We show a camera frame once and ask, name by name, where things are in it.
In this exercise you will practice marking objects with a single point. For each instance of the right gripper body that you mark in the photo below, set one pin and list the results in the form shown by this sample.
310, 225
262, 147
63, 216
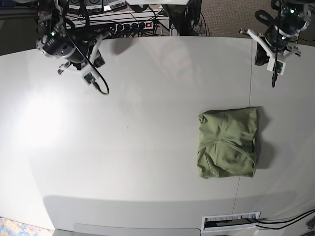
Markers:
98, 60

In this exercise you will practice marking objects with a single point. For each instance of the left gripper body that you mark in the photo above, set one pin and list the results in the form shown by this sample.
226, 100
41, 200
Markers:
261, 57

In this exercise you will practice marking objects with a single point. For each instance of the green T-shirt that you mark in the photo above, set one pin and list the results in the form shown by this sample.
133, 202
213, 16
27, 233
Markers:
227, 143

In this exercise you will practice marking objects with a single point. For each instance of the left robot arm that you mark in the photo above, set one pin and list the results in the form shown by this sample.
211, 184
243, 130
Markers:
293, 16

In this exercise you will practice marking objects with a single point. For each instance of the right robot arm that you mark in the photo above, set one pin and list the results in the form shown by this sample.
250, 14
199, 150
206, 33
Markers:
64, 31

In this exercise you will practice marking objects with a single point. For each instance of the black power strip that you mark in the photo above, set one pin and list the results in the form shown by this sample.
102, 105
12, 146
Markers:
126, 29

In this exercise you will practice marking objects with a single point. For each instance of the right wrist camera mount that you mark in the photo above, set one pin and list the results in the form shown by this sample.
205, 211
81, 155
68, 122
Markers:
79, 63

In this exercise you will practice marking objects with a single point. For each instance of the table cable grommet box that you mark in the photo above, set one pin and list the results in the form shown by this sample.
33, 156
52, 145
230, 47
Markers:
230, 222

